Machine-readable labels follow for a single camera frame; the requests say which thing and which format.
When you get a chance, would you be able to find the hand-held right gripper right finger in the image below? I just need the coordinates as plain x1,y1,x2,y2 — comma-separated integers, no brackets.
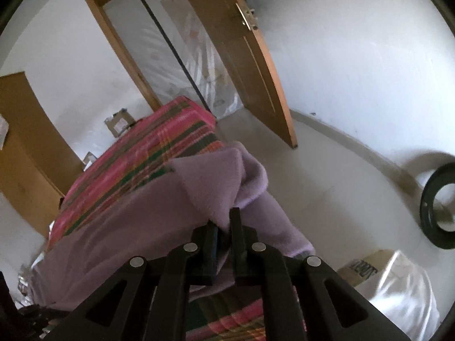
229,207,411,341

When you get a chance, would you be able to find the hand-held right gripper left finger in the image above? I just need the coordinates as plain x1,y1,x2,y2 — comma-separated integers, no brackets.
44,222,219,341

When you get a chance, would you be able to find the mauve fleece garment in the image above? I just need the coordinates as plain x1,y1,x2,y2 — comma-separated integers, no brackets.
30,141,313,308

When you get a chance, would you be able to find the plaid bed blanket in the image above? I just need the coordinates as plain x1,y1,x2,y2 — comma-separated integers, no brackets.
46,96,306,341

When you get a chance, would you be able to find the printed cardboard box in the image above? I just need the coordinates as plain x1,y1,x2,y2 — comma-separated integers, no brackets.
336,249,395,288

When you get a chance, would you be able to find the brown cardboard box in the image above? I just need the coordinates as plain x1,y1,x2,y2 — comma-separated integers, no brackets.
104,108,137,137

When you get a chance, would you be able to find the wooden wardrobe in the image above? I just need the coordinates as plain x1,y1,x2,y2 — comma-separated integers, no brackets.
0,72,86,237

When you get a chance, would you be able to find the white plastic bag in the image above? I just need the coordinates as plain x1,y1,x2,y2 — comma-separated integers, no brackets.
350,250,441,341

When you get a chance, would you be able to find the wooden door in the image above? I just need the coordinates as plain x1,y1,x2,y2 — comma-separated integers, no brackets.
171,0,298,150

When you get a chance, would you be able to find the paper sheet on wardrobe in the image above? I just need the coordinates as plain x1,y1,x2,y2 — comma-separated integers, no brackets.
0,114,9,150

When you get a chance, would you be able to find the plastic-wrapped mattress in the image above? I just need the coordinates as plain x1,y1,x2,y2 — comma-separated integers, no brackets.
101,0,246,119

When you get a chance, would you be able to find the black round ring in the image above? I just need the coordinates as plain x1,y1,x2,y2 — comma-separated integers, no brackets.
419,163,455,250

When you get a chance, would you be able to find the metal door handle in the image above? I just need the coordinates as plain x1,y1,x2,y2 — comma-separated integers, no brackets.
235,3,258,31

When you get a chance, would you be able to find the wooden door frame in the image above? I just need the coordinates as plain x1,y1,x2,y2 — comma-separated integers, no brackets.
85,0,178,112

